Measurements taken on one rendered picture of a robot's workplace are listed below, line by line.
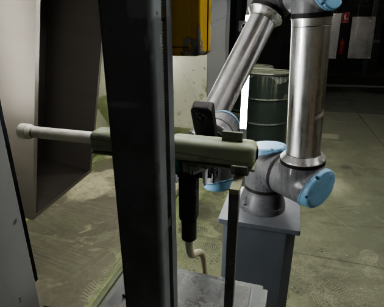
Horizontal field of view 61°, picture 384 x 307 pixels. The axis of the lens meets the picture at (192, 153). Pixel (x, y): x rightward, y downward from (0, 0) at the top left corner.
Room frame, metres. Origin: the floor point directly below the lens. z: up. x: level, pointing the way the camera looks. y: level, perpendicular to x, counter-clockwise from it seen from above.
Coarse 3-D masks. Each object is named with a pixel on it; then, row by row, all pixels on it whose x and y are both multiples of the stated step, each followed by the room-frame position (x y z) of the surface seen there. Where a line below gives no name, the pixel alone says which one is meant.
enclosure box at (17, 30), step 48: (0, 0) 1.35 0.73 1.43; (48, 0) 1.97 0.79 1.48; (96, 0) 1.92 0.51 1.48; (0, 48) 1.36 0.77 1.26; (48, 48) 1.98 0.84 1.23; (96, 48) 1.92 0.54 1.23; (0, 96) 1.37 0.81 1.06; (48, 96) 1.99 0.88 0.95; (96, 96) 1.90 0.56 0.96; (48, 144) 2.00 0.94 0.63; (48, 192) 1.61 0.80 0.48
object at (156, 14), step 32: (128, 0) 0.34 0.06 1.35; (160, 0) 0.35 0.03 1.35; (128, 32) 0.34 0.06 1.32; (160, 32) 0.35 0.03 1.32; (128, 64) 0.34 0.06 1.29; (160, 64) 0.35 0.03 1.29; (128, 96) 0.34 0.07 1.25; (160, 96) 0.34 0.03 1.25; (128, 128) 0.34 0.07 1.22; (160, 128) 0.34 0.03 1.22; (128, 160) 0.34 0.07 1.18; (160, 160) 0.34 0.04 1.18; (128, 192) 0.34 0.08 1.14; (160, 192) 0.33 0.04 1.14; (128, 224) 0.34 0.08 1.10; (160, 224) 0.33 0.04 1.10; (128, 256) 0.34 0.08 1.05; (160, 256) 0.33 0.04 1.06; (128, 288) 0.35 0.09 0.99; (160, 288) 0.33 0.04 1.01
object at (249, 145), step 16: (16, 128) 0.64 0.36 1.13; (32, 128) 0.63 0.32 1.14; (48, 128) 0.63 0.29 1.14; (96, 144) 0.57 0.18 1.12; (176, 144) 0.53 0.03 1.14; (192, 144) 0.52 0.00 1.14; (208, 144) 0.51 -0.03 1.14; (224, 144) 0.51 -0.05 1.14; (240, 144) 0.50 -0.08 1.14; (256, 144) 0.52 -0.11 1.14; (192, 160) 0.52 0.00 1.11; (208, 160) 0.51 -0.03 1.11; (224, 160) 0.50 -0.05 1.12; (240, 160) 0.49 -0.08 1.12; (256, 160) 0.50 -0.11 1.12; (192, 176) 0.52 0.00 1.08; (192, 192) 0.53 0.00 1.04; (192, 208) 0.53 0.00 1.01; (192, 224) 0.53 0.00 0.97; (192, 240) 0.53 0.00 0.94
